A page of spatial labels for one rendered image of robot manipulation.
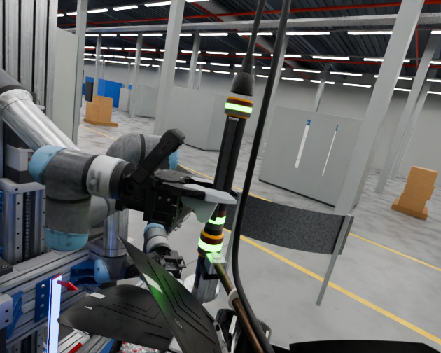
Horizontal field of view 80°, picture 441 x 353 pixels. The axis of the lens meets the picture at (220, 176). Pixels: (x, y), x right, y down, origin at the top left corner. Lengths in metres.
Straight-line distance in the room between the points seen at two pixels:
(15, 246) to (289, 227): 1.99
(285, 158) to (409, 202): 3.53
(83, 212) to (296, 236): 2.18
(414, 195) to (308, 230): 6.17
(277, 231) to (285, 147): 4.64
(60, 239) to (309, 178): 6.42
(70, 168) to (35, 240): 0.82
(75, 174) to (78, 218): 0.09
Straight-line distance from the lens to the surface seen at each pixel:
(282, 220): 2.47
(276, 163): 7.07
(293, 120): 6.93
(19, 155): 1.14
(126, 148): 0.87
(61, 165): 0.52
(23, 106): 0.76
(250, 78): 0.43
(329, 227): 2.62
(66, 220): 0.55
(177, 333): 0.29
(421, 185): 8.49
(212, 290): 0.52
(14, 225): 1.23
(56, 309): 0.82
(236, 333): 0.57
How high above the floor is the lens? 1.64
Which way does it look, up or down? 14 degrees down
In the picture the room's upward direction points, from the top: 12 degrees clockwise
